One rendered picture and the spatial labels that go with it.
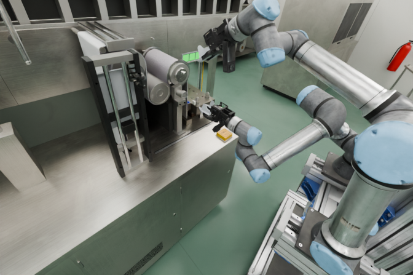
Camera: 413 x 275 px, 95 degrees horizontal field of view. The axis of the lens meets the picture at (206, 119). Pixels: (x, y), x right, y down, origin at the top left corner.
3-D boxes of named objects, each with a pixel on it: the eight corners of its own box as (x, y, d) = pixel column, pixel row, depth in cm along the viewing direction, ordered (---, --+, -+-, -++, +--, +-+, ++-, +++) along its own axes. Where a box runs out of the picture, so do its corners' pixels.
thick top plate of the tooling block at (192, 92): (196, 115, 118) (196, 106, 115) (160, 90, 140) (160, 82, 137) (214, 106, 128) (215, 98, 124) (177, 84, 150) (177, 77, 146)
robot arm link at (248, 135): (251, 151, 84) (255, 136, 79) (232, 138, 90) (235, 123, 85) (260, 143, 88) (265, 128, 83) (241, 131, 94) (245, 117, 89)
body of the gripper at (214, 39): (215, 34, 76) (236, 16, 67) (223, 55, 77) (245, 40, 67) (201, 36, 72) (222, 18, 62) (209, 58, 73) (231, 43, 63)
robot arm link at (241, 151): (240, 168, 89) (245, 152, 82) (231, 152, 97) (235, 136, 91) (255, 166, 91) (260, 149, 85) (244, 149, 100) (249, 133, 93)
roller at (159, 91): (151, 107, 95) (149, 86, 88) (128, 88, 109) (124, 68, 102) (171, 100, 102) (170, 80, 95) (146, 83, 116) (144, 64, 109)
